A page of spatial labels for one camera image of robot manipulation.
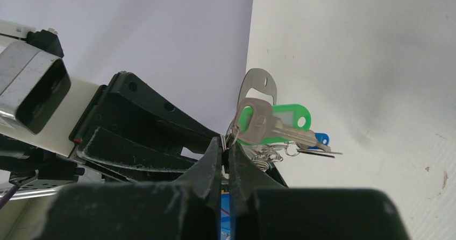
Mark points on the keyring with keys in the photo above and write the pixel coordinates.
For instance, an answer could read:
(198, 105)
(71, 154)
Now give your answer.
(258, 83)

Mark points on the green tagged key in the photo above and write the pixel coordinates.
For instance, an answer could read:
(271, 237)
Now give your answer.
(257, 122)

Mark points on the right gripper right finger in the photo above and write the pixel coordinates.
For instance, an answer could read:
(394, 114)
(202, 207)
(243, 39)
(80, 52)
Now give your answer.
(262, 208)

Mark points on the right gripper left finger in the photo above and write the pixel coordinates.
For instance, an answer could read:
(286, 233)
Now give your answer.
(186, 208)

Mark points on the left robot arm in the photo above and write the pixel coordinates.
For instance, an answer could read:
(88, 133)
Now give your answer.
(44, 169)

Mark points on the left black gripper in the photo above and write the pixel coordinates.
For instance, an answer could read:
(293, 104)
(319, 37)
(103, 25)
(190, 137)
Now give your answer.
(146, 119)

